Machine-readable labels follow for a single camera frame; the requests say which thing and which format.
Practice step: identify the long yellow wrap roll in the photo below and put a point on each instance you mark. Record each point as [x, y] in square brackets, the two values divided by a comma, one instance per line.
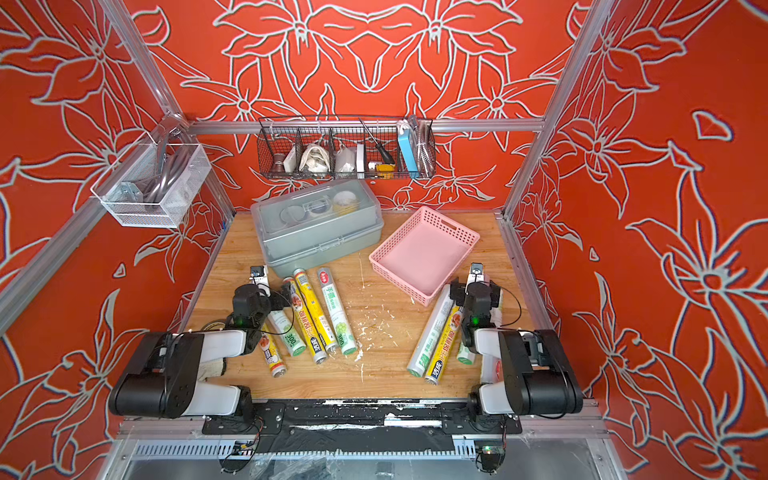
[443, 347]

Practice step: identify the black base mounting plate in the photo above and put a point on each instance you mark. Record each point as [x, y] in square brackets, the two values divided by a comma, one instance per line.
[450, 416]

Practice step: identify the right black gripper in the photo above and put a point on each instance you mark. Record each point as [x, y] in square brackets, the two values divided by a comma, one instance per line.
[466, 289]

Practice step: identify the grey lidded storage box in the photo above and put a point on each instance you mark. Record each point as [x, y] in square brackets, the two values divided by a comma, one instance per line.
[313, 226]

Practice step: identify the black handled screwdriver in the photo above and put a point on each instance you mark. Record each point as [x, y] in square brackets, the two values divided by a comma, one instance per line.
[386, 156]

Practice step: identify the long white green wrap roll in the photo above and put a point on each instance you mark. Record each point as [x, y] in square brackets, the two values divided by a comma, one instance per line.
[425, 348]

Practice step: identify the blue box in wire basket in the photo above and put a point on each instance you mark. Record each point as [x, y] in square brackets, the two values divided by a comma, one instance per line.
[406, 145]

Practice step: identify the short red yellow wrap roll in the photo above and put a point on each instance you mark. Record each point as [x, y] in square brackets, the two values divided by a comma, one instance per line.
[272, 356]

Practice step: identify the clear wall bin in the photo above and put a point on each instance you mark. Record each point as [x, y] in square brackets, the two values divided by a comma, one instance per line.
[153, 183]

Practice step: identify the black wire wall basket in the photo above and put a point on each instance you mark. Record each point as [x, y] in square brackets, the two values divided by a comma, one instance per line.
[293, 147]

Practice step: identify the pink plastic basket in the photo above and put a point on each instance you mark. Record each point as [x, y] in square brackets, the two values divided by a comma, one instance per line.
[421, 255]

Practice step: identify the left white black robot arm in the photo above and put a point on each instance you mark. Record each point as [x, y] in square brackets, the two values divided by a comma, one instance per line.
[167, 375]

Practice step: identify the green capped wrap roll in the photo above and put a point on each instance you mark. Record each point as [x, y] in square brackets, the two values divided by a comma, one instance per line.
[285, 330]

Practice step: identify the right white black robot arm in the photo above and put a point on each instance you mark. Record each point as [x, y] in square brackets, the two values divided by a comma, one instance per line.
[526, 372]

